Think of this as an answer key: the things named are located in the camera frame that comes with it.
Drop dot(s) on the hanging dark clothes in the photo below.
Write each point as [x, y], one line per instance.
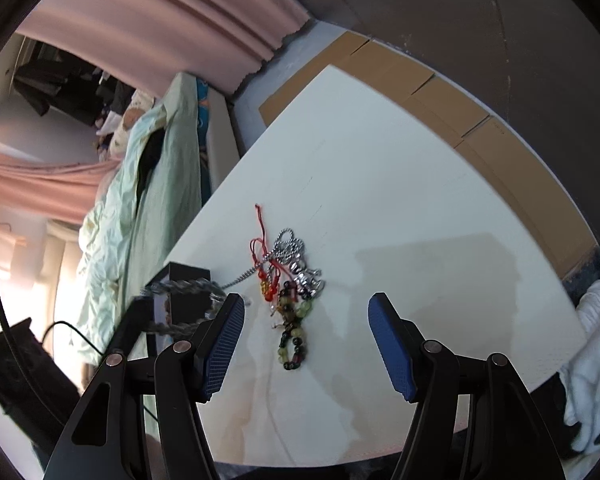
[54, 78]

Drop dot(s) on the silver charm pendants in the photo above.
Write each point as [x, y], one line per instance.
[309, 281]

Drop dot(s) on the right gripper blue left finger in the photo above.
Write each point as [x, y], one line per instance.
[187, 374]

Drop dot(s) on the flattened brown cardboard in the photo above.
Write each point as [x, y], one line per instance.
[483, 140]

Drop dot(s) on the white fluffy cloth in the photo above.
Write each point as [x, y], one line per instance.
[581, 377]

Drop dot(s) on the black jewelry box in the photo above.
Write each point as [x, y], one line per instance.
[171, 308]

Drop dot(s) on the pink curtain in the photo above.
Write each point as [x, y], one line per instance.
[65, 192]
[145, 43]

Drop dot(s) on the light green duvet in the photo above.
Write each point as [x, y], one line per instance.
[160, 185]

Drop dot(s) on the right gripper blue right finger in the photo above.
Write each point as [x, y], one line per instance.
[432, 378]

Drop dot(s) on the patterned pillow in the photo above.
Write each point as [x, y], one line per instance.
[113, 137]

